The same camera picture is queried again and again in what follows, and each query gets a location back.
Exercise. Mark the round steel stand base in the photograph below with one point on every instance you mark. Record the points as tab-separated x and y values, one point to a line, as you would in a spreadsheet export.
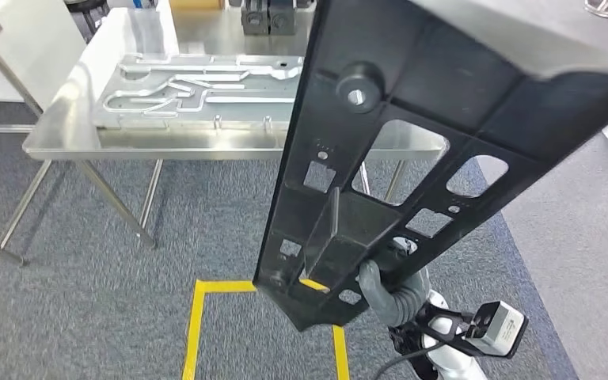
605	11

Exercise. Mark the stainless steel workbench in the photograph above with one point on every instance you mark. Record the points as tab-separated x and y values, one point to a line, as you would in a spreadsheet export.
68	120

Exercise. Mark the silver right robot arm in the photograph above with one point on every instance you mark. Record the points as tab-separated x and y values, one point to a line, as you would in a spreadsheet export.
456	367

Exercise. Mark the black plastic plate with cutouts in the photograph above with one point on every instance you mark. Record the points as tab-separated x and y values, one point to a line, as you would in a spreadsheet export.
440	68

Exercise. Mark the plain white cabinet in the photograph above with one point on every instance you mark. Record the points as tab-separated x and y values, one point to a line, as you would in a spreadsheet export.
21	63

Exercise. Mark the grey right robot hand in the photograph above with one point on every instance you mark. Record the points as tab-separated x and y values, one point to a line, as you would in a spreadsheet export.
388	304

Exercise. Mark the aluminium fixture plate with grooves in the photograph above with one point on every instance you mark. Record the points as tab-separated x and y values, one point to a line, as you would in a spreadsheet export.
125	118

